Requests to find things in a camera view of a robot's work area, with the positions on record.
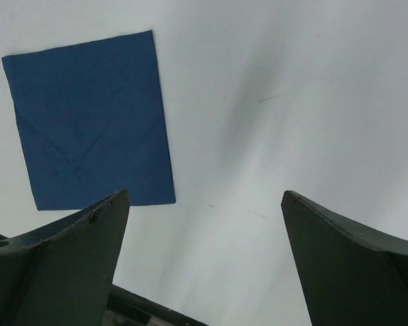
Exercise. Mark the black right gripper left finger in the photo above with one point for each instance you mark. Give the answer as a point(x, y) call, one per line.
point(62, 272)

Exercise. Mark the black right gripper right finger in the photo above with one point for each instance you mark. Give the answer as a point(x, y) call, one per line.
point(350, 274)

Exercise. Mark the dark blue paper napkin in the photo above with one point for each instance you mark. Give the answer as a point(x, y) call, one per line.
point(91, 121)

